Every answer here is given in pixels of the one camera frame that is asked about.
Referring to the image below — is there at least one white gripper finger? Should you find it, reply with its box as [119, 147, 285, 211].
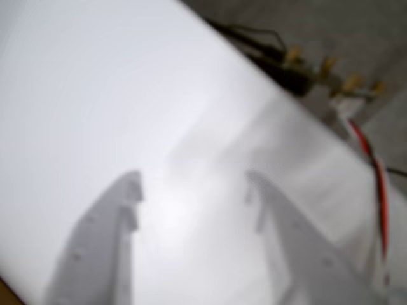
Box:
[244, 171, 392, 305]
[41, 170, 144, 305]

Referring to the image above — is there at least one brown cardboard box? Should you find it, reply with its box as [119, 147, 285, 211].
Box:
[0, 275, 23, 305]

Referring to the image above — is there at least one red white bus cable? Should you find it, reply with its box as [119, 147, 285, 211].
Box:
[333, 104, 394, 287]

